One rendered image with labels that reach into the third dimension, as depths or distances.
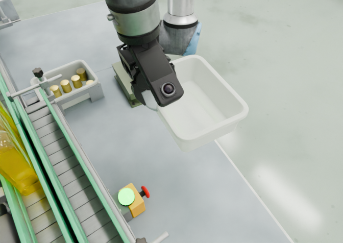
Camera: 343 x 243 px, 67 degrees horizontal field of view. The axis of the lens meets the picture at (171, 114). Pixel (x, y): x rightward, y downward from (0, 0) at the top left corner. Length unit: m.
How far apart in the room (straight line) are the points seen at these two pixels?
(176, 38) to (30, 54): 0.80
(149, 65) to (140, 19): 0.07
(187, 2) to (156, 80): 0.48
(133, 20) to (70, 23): 1.22
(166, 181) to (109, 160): 0.21
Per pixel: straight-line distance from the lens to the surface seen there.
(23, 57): 1.45
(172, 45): 0.91
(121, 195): 0.75
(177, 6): 0.87
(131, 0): 0.38
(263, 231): 0.86
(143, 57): 0.43
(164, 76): 0.42
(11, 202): 0.70
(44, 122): 0.92
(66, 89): 1.13
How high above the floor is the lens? 1.54
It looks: 51 degrees down
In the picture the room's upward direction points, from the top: straight up
